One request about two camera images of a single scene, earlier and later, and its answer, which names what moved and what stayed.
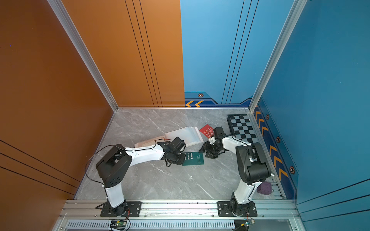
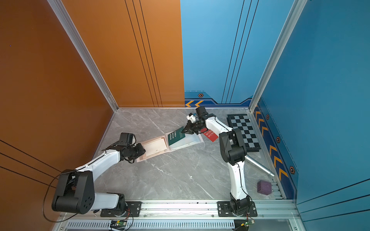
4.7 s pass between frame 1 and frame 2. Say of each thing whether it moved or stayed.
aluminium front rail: stayed
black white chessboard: stayed
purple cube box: stayed
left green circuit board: stayed
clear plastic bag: stayed
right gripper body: moved
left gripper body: moved
